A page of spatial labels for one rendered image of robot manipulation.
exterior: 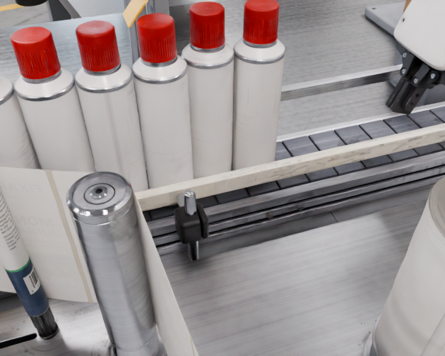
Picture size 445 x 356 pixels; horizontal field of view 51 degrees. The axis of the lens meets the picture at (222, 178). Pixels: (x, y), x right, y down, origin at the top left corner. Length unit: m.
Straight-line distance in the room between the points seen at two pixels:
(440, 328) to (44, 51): 0.36
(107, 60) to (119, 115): 0.05
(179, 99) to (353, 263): 0.23
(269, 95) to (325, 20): 0.63
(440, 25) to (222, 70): 0.25
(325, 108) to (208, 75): 0.37
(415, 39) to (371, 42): 0.43
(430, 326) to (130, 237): 0.19
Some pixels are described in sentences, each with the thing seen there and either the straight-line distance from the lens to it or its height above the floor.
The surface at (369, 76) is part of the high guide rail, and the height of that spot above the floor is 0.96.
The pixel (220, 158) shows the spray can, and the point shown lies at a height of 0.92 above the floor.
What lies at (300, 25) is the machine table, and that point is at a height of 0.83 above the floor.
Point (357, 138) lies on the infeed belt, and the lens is 0.65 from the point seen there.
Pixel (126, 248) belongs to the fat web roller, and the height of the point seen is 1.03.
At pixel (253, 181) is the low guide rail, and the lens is 0.53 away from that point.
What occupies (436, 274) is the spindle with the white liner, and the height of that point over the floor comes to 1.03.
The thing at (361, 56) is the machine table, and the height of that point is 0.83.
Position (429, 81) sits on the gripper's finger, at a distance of 0.60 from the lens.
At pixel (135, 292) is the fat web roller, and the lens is 0.33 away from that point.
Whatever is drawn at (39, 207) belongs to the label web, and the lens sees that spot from 0.34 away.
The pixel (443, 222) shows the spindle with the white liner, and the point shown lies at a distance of 0.29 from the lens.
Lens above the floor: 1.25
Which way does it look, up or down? 42 degrees down
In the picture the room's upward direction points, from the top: straight up
